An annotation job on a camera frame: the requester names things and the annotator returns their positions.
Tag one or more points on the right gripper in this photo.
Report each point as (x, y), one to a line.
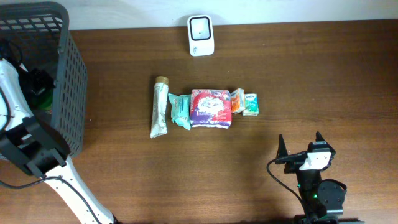
(294, 166)

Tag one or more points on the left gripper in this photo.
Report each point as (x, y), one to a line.
(50, 83)

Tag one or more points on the green lid jar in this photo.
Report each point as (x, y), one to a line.
(45, 101)

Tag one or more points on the green small tissue box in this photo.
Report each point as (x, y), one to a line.
(251, 105)

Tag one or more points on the orange small tissue box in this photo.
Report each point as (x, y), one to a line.
(238, 101)

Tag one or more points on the pink purple tissue pack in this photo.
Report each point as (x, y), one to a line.
(210, 108)

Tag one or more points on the teal wet wipes pack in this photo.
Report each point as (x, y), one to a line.
(180, 110)

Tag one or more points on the white tube with tan cap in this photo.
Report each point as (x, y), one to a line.
(161, 90)

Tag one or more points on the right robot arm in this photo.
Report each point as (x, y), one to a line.
(322, 199)

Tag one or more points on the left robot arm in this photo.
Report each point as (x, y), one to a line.
(35, 147)

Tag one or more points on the dark grey plastic basket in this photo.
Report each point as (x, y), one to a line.
(40, 33)

